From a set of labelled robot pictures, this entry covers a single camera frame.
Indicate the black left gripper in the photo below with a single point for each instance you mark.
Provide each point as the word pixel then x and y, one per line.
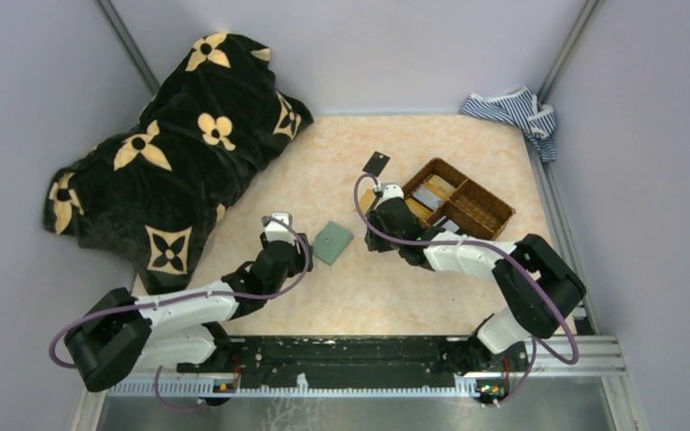
pixel 299 259

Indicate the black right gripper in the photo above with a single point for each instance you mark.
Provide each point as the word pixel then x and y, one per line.
pixel 375 243

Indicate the green card holder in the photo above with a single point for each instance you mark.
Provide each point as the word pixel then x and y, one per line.
pixel 331 242

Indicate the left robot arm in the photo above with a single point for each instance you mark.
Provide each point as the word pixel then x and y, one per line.
pixel 123 334

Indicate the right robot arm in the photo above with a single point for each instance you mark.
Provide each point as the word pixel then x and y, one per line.
pixel 540 289

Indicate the gold card on table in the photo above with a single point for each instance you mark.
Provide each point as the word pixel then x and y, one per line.
pixel 367 201

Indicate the silver card in basket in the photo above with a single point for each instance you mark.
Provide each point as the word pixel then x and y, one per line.
pixel 427 198

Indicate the white card with black stripe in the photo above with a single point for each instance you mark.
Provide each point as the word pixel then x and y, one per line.
pixel 448 224

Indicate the black card on table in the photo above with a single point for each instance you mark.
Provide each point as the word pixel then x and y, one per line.
pixel 376 164

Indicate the woven wicker divided basket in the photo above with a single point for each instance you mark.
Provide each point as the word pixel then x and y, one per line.
pixel 474 208

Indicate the black floral blanket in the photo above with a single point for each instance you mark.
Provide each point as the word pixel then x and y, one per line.
pixel 154 194

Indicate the blue striped cloth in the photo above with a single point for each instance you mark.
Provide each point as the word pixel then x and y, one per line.
pixel 521 109

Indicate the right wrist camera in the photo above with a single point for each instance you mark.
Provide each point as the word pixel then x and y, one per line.
pixel 388 191

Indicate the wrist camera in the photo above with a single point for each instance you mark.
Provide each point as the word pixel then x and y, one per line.
pixel 388 191
pixel 277 227

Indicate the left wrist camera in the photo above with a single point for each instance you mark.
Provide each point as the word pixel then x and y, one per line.
pixel 277 227

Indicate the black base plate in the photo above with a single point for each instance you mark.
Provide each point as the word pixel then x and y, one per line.
pixel 359 363

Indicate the aluminium frame rail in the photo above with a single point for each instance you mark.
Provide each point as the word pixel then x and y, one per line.
pixel 582 357

